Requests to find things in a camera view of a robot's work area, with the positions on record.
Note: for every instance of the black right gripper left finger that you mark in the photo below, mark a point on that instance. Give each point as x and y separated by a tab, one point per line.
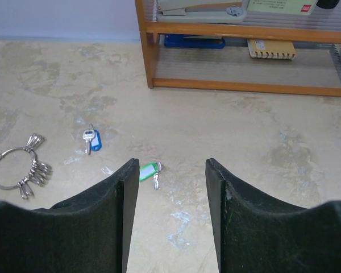
89	232

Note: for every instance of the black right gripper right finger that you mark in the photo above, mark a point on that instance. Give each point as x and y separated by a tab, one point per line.
255	232

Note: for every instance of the green capped key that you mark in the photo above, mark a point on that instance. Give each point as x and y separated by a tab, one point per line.
151	170

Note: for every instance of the blue capped key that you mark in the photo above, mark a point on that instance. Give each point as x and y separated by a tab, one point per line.
92	139

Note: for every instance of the large silver keyring with clips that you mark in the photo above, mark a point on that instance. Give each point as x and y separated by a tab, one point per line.
21	168

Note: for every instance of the strip of staples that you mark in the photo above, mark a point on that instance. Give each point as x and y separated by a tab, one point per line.
271	49

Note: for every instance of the wooden rack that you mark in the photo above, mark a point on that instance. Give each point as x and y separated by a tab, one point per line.
315	70

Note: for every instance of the blue stapler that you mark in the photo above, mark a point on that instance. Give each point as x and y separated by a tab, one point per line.
194	41

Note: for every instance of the white box with red label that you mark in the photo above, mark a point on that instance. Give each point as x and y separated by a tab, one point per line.
292	7

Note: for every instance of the white stapler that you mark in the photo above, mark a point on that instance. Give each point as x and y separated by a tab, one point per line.
201	11

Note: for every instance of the red handled stamp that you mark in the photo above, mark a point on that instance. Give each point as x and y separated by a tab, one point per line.
327	4

